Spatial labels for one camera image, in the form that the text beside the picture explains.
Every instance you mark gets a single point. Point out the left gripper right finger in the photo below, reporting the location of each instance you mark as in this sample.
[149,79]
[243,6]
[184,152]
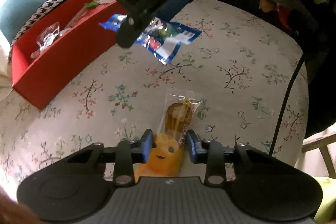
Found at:
[210,153]

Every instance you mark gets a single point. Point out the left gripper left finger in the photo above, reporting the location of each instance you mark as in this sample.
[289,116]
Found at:
[129,153]

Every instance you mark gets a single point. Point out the yellow smiling bread packet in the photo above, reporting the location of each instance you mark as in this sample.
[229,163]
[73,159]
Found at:
[169,141]

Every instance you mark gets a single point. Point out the blue snack packet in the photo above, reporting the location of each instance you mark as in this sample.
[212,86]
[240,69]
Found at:
[164,39]

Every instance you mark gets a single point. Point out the red Trolli candy bag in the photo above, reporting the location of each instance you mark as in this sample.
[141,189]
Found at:
[84,12]

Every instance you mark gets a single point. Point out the green white snack packet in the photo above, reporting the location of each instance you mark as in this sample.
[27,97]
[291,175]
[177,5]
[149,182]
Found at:
[92,4]

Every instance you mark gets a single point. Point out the silver brown packet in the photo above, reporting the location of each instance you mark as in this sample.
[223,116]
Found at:
[47,38]

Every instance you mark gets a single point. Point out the person's left hand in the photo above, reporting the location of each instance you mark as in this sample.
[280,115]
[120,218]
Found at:
[13,212]

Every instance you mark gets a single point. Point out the red cardboard box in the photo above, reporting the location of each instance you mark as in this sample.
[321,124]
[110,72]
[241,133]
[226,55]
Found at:
[40,80]

